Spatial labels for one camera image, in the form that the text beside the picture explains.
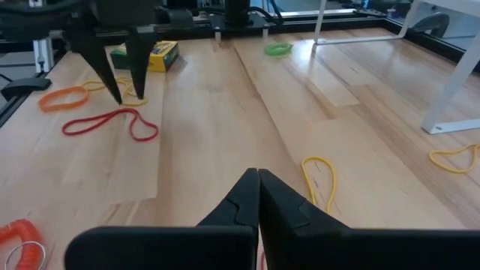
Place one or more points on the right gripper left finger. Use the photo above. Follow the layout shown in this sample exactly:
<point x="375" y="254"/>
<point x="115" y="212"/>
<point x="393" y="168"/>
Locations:
<point x="168" y="251"/>

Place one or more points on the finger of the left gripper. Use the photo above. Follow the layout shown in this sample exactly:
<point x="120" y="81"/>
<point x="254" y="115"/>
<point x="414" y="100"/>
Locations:
<point x="140" y="60"/>
<point x="99" y="63"/>

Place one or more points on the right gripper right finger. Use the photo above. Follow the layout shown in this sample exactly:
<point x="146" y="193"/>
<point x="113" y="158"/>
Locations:
<point x="356" y="251"/>

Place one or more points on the yellow rubber band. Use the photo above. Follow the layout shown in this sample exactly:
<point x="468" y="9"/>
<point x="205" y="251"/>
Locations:
<point x="317" y="158"/>
<point x="144" y="100"/>
<point x="431" y="156"/>

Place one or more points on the red rubber band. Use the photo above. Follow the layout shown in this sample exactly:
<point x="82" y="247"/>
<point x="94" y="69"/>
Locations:
<point x="64" y="130"/>

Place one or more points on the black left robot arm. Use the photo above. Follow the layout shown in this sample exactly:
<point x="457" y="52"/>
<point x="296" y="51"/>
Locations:
<point x="237" y="11"/>

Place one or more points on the yellow green crayon box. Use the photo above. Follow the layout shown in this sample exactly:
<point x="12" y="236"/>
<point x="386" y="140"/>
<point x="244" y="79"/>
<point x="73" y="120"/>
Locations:
<point x="161" y="56"/>

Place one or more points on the orange rubber band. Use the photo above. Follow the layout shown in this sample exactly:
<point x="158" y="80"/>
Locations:
<point x="41" y="104"/>

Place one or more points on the green coil wristband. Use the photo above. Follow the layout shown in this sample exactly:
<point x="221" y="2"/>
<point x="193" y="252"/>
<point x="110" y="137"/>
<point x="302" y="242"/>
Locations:
<point x="268" y="49"/>

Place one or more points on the orange coil wristband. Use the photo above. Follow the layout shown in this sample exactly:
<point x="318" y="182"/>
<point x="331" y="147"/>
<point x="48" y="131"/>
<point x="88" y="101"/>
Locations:
<point x="22" y="228"/>

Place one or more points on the white perforated metal shelf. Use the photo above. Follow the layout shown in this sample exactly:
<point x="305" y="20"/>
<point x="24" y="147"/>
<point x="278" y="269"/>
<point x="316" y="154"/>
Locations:
<point x="450" y="90"/>

